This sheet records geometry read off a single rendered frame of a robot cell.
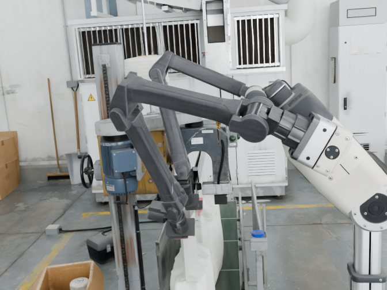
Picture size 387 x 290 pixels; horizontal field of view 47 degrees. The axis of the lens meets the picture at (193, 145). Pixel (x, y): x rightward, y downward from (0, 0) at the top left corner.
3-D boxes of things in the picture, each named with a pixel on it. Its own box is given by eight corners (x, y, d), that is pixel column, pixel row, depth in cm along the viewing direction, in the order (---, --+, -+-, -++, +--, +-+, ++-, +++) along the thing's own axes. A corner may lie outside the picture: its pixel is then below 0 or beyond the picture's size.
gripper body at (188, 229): (167, 220, 161) (163, 212, 155) (195, 219, 160) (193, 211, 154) (166, 237, 158) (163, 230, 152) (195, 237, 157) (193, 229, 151)
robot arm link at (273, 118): (285, 125, 109) (288, 113, 113) (247, 106, 109) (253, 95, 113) (268, 149, 115) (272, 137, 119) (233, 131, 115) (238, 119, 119)
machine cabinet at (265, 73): (291, 201, 493) (287, 3, 449) (90, 208, 513) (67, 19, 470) (279, 172, 606) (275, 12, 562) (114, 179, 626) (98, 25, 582)
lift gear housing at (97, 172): (104, 183, 223) (102, 161, 221) (93, 183, 223) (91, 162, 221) (110, 176, 233) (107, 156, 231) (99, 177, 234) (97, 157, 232)
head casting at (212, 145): (230, 183, 214) (226, 122, 207) (178, 185, 216) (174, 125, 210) (229, 167, 243) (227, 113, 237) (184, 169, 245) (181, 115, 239)
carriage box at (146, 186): (169, 194, 216) (163, 130, 210) (101, 197, 219) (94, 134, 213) (175, 179, 240) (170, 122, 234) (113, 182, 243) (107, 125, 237)
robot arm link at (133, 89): (102, 81, 117) (120, 63, 124) (106, 122, 126) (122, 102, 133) (270, 122, 107) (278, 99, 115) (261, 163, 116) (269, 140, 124)
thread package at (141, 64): (162, 96, 187) (158, 54, 184) (122, 98, 189) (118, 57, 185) (167, 92, 203) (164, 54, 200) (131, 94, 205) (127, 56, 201)
